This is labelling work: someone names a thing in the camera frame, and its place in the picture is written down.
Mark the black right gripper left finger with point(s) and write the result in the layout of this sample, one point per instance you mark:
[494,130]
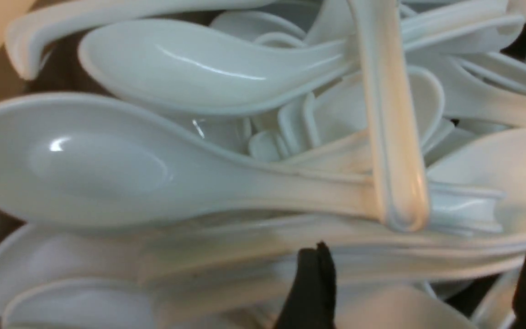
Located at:
[311,302]

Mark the white soup spoon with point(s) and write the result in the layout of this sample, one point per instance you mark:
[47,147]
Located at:
[403,199]

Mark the white spoon upper left pile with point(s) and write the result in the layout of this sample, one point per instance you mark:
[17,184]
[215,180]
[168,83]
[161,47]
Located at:
[181,68]

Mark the white long spoon middle pile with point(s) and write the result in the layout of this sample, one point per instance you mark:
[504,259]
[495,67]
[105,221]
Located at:
[90,162]

